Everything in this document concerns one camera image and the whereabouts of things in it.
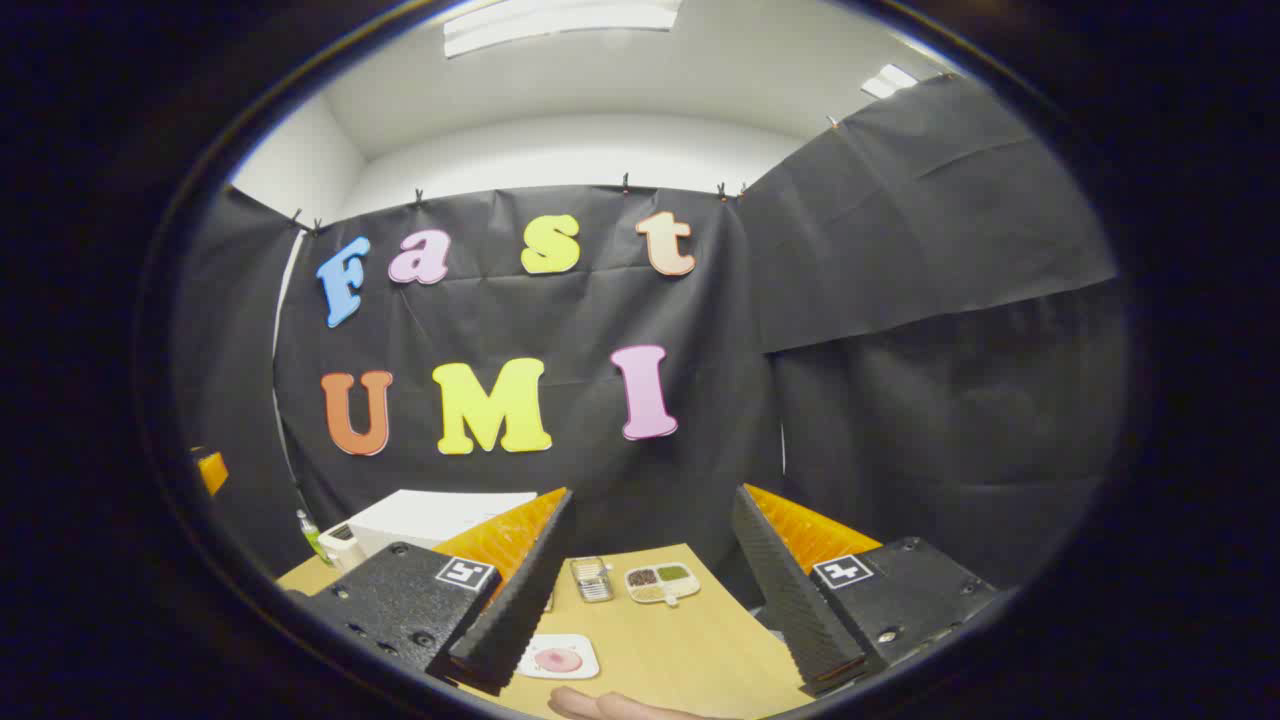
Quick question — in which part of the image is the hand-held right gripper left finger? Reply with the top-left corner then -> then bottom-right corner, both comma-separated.
283,487 -> 577,695

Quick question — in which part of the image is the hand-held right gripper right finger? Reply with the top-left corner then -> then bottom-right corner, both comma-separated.
730,484 -> 1003,699

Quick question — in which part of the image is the white square plate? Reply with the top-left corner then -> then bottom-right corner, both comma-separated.
518,633 -> 601,682

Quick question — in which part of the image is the white microwave oven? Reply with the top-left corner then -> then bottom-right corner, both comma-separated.
345,489 -> 538,559

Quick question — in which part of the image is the divided condiment dish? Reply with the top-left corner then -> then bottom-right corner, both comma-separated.
624,562 -> 702,609

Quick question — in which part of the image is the white toaster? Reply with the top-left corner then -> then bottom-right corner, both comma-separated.
318,521 -> 367,573

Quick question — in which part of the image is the black backdrop cloth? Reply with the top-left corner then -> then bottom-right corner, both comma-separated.
170,72 -> 1131,611

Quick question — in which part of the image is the small ceiling light panel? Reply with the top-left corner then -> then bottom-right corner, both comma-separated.
861,63 -> 920,100

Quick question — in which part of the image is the long ceiling light panel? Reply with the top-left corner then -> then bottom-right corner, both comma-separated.
443,0 -> 683,59

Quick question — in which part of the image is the metal wire basket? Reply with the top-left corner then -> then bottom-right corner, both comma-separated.
569,556 -> 614,604

